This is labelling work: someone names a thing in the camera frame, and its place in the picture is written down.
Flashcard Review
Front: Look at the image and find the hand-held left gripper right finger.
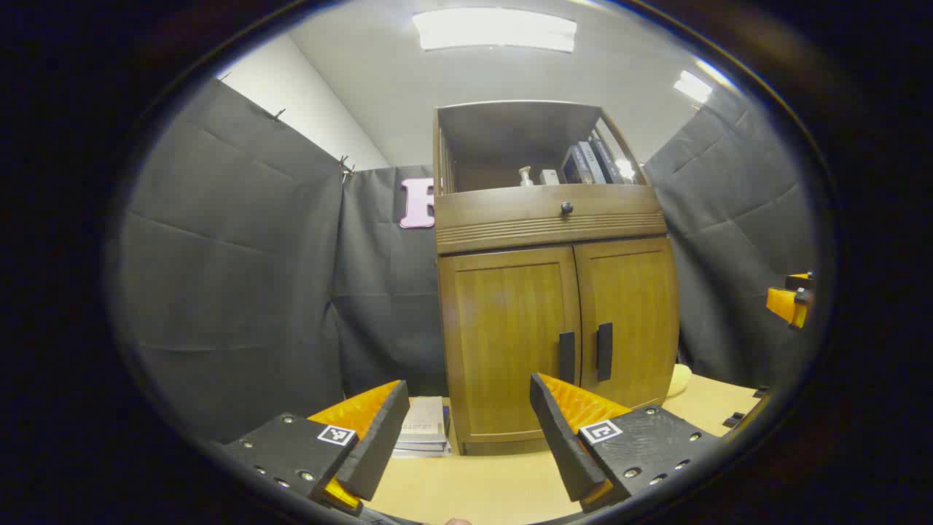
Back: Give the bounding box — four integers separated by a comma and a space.
530, 373, 722, 513

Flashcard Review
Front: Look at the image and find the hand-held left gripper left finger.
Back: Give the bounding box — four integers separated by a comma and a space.
222, 379, 411, 517

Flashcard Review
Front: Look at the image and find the wooden cabinet door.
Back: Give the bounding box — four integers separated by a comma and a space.
438, 246, 582, 444
574, 236, 680, 409

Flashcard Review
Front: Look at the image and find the brown wooden shoe cabinet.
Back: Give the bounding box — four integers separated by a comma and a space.
433, 100, 681, 456

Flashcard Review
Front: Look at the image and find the wooden cabinet drawer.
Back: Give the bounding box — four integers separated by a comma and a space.
435, 184, 668, 254

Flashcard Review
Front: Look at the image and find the beige cover book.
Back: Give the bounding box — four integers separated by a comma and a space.
398, 396, 448, 442

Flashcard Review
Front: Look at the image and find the black backdrop cloth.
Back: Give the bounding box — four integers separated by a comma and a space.
117, 77, 817, 446

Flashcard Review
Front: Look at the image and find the small ceiling light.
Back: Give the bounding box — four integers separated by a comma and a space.
672, 69, 714, 104

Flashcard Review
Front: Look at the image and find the grey upright book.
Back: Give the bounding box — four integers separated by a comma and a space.
577, 141, 607, 184

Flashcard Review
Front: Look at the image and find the dark blue upright book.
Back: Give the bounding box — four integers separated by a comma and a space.
561, 144, 593, 184

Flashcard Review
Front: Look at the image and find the large rectangular ceiling light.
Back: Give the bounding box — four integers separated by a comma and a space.
413, 7, 578, 53

